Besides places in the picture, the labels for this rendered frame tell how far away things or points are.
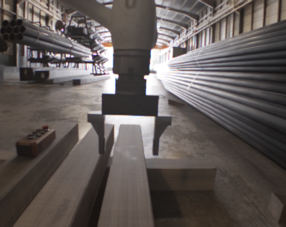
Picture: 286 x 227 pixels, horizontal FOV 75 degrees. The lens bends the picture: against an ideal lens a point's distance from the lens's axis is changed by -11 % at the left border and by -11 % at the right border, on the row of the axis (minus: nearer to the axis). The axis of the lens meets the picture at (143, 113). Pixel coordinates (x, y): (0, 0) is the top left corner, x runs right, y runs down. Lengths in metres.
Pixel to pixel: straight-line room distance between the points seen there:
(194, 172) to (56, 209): 0.56
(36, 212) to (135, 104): 0.30
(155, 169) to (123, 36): 0.52
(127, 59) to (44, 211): 0.34
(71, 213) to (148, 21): 0.41
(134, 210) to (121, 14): 0.39
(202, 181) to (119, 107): 0.52
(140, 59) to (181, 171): 0.51
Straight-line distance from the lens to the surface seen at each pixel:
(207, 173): 0.86
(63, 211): 0.43
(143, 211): 0.42
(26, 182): 0.59
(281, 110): 1.08
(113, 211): 0.42
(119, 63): 0.45
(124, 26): 0.45
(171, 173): 0.82
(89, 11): 0.65
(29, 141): 0.68
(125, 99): 0.47
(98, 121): 0.49
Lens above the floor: 0.46
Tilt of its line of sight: 12 degrees down
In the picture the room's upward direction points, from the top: 3 degrees clockwise
